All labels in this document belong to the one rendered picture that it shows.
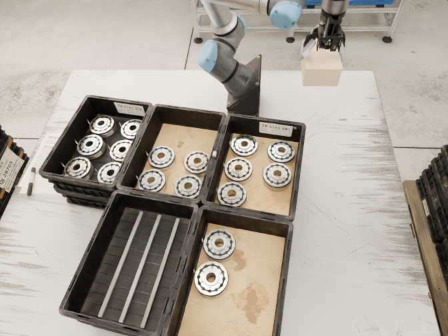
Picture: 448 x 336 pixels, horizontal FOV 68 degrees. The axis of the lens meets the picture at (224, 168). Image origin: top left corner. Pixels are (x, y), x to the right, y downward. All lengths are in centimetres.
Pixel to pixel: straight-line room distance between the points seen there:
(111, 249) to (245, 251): 45
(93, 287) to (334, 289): 78
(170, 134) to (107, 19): 255
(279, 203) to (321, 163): 35
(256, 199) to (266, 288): 31
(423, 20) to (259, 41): 150
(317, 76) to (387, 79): 183
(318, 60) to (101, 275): 100
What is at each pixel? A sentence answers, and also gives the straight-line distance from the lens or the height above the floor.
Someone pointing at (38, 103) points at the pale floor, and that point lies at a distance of 314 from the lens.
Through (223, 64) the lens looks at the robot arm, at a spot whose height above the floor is 97.
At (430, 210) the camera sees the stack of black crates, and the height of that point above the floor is 20.
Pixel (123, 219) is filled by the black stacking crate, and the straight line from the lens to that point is 123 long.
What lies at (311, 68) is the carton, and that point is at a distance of 119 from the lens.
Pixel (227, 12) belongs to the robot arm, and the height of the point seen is 114.
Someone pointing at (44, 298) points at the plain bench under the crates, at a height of 70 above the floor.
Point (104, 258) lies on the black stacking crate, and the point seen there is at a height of 83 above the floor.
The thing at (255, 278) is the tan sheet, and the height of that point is 83.
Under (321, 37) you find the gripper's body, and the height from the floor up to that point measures 123.
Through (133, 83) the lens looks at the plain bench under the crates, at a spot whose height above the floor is 70.
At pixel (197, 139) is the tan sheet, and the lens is 134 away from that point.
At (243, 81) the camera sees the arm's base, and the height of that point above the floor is 89.
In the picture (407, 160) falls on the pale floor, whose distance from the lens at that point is 251.
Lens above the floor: 187
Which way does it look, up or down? 56 degrees down
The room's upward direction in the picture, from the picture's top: 6 degrees counter-clockwise
